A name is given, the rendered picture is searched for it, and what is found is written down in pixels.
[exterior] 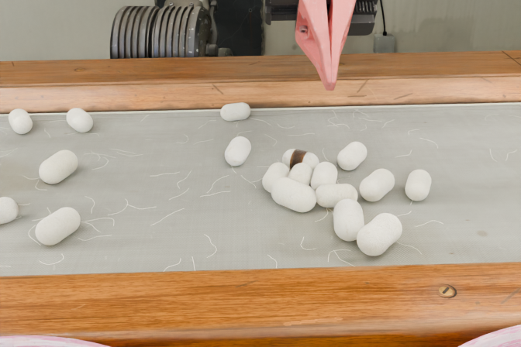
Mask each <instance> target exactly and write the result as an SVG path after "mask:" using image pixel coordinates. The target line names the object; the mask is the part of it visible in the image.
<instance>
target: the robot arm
mask: <svg viewBox="0 0 521 347"><path fill-rule="evenodd" d="M377 3H378V0H265V9H264V11H265V22H266V24H268V25H270V24H271V21H295V20H296V21H295V40H296V42H297V44H298V45H299V46H300V47H301V49H302V50H303V52H304V53H305V54H306V56H307V57H308V58H309V59H310V60H311V62H312V63H313V65H314V66H315V67H316V69H317V71H318V74H319V76H320V78H321V81H322V83H323V86H324V88H325V89H326V90H327V91H333V90H334V88H335V85H336V77H337V71H338V66H339V59H340V54H341V52H342V49H343V46H344V44H345V42H346V39H347V36H367V35H370V34H371V33H372V31H373V28H374V24H375V22H374V20H375V17H376V14H377V11H378V10H377Z"/></svg>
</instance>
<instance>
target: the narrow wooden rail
mask: <svg viewBox="0 0 521 347"><path fill-rule="evenodd" d="M517 325H521V262H500V263H445V264H416V265H388V266H332V267H304V268H276V269H248V270H193V271H164V272H135V273H80V274H52V275H24V276H0V337H1V336H15V335H38V336H53V337H61V338H74V339H78V340H83V341H87V342H94V343H98V344H101V345H107V346H110V347H458V346H460V345H463V344H464V343H466V342H469V341H470V340H473V339H475V338H478V337H480V336H483V335H486V334H488V333H491V332H496V331H498V330H501V329H504V328H510V327H513V326H517Z"/></svg>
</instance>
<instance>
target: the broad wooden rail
mask: <svg viewBox="0 0 521 347"><path fill-rule="evenodd" d="M241 102H243V103H246V104H248V105H249V107H250V108H312V107H347V106H382V105H449V104H484V103H518V102H521V50H499V51H462V52H425V53H352V54H340V59H339V66H338V71H337V77H336V85H335V88H334V90H333V91H327V90H326V89H325V88H324V86H323V83H322V81H321V78H320V76H319V74H318V71H317V69H316V67H315V66H314V65H313V63H312V62H311V60H310V59H309V58H308V57H307V56H306V55H278V56H241V57H189V58H184V57H168V58H131V59H94V60H21V61H0V115H4V114H10V112H11V111H13V110H15V109H18V108H20V109H23V110H25V111H26V112H27V113H28V114H39V113H68V112H69V111H70V110H71V109H72V108H81V109H82V110H84V111H85V112H141V111H175V110H210V109H222V107H223V106H224V105H228V104H234V103H241Z"/></svg>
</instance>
